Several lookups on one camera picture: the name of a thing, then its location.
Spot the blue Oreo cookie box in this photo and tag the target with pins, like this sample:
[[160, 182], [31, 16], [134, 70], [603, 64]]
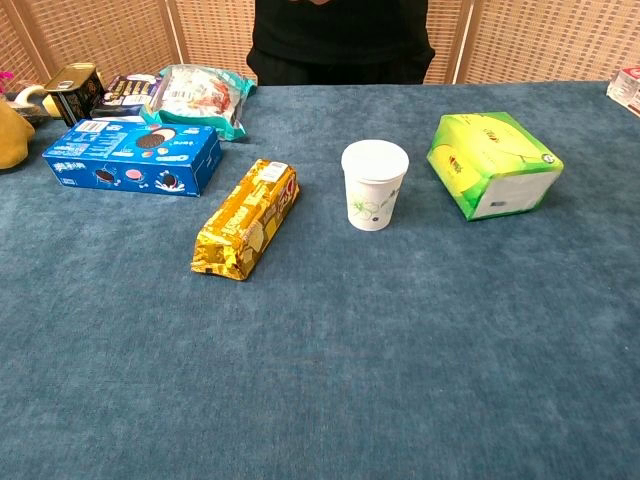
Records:
[[135, 155]]

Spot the gold foil biscuit pack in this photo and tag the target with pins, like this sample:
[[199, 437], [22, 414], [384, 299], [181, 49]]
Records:
[[245, 225]]

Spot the woven rattan folding screen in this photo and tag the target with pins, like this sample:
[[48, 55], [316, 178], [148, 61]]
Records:
[[545, 40]]

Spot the yellow plush toy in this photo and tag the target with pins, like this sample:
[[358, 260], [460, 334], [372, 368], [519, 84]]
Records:
[[12, 137]]

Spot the white red carton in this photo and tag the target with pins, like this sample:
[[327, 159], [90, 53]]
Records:
[[625, 90]]

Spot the green tissue pack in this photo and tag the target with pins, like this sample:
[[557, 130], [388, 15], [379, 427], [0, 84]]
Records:
[[492, 160]]

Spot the white paper cup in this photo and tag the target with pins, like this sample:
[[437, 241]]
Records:
[[372, 185]]

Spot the person in black clothes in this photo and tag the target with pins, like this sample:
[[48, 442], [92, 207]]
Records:
[[340, 40]]

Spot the dark purple snack box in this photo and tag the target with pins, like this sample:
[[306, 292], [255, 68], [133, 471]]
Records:
[[127, 92]]

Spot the teal white snack bag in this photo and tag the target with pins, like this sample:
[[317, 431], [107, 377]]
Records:
[[200, 97]]

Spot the black gold tin can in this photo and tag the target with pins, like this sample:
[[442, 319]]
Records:
[[75, 92]]

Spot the blue velvet tablecloth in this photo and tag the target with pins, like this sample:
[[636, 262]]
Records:
[[350, 325]]

